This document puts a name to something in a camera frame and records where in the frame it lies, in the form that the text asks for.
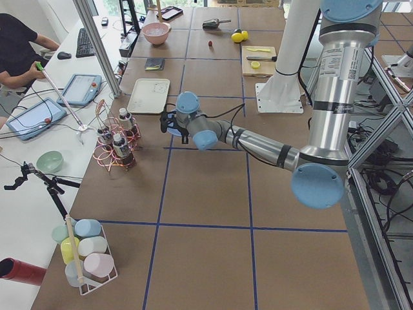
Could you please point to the light blue lower cup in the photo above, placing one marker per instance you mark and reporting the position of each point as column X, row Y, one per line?
column 71, row 274

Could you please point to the white cup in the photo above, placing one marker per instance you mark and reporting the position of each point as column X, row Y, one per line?
column 96, row 244

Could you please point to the yellow lemon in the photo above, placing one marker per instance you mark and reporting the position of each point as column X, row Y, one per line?
column 237, row 37
column 245, row 35

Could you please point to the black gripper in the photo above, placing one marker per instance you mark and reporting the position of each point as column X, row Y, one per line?
column 184, row 134

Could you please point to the black computer mouse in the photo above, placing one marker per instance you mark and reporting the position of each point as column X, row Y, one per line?
column 63, row 55

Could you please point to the yellow plastic knife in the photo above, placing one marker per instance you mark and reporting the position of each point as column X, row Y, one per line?
column 259, row 49

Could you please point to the red cylinder tube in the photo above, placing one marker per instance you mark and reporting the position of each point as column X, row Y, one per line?
column 18, row 271

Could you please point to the pale green cup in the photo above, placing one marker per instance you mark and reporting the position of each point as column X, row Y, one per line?
column 60, row 233

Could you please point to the bottle white cap left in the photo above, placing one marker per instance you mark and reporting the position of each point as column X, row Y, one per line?
column 127, row 122

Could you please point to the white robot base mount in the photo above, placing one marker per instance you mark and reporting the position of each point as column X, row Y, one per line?
column 281, row 93

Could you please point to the white wire cup basket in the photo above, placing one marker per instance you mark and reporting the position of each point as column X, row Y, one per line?
column 88, row 281

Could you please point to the yellow lemon front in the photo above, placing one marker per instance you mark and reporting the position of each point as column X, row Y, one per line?
column 237, row 37

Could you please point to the black keyboard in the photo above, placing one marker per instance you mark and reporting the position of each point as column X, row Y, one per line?
column 84, row 45

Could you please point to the wooden cutting board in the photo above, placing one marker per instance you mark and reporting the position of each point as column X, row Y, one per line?
column 267, row 68

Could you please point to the bottle white cap lower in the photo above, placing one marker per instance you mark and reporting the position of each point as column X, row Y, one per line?
column 122, row 150

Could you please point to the blue plate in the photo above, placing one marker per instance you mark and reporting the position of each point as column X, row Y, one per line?
column 171, row 124

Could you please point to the aluminium frame post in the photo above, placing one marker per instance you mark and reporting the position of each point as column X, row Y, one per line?
column 88, row 22

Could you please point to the yellow cup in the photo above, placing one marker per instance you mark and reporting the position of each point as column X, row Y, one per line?
column 66, row 251

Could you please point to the mint green bowl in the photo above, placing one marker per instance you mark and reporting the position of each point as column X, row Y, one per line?
column 49, row 162

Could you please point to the pink grabber stick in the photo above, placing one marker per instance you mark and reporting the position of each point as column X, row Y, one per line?
column 81, row 126

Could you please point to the steel cylinder black cap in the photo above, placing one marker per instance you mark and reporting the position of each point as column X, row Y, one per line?
column 262, row 58

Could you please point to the yellow lemon back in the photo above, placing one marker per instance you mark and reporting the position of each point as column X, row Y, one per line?
column 245, row 35

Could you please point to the cream bear tray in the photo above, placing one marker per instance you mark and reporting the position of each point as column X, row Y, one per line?
column 148, row 96

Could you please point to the pink bowl with ice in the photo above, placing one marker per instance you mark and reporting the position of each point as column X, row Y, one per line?
column 156, row 33

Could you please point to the blue teach pendant far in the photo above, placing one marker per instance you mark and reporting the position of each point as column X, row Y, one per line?
column 82, row 89

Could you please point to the pink cup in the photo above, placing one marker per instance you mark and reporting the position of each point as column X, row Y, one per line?
column 99, row 265

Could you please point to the blue teach pendant near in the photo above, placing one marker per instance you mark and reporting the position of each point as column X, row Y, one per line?
column 36, row 119

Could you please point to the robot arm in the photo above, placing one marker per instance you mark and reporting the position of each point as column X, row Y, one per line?
column 345, row 29

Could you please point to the blue teach pendant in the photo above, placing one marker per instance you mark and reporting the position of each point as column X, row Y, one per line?
column 36, row 119
column 82, row 89

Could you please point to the person in black shirt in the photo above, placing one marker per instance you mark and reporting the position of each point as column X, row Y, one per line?
column 18, row 58

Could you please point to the grey yellow cloth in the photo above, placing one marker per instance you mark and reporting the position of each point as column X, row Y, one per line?
column 154, row 64

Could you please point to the lemon half slice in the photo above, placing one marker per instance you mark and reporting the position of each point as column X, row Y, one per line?
column 255, row 65

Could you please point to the copper wire bottle rack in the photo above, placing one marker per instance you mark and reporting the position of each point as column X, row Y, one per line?
column 107, row 158

